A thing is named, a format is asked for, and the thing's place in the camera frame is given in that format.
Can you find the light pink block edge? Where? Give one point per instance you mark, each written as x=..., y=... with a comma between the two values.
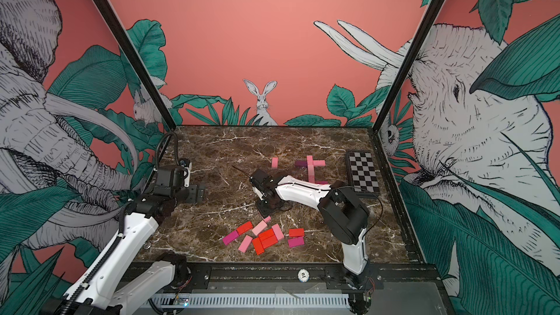
x=310, y=160

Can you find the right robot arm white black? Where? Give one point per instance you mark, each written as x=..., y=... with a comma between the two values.
x=342, y=211

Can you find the black left frame post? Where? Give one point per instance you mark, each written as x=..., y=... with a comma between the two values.
x=132, y=55

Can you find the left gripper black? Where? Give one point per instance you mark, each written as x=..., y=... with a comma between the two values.
x=194, y=195

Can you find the red block right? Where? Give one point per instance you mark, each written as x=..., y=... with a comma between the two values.
x=296, y=232

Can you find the red block upper left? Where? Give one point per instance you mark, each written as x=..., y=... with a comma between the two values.
x=244, y=228

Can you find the black white checkerboard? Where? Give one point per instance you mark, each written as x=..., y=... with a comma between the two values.
x=361, y=173

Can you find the pink block beside red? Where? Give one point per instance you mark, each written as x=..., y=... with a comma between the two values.
x=277, y=232

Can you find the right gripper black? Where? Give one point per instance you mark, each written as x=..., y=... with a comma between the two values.
x=262, y=211

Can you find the black frame post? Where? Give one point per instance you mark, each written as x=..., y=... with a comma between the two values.
x=132, y=55
x=419, y=39

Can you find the light pink block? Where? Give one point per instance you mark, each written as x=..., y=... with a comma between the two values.
x=311, y=173
x=259, y=228

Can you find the red block large center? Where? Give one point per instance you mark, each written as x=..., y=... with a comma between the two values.
x=268, y=238

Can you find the white slotted cable duct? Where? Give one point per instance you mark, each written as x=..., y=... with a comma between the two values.
x=259, y=300

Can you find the black front rail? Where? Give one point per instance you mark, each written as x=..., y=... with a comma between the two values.
x=332, y=275

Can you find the red block bottom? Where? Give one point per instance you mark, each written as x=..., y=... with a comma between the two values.
x=258, y=247

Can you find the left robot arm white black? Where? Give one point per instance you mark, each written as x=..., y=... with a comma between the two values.
x=97, y=291

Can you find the black right frame post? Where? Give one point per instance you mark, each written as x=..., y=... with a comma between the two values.
x=419, y=39

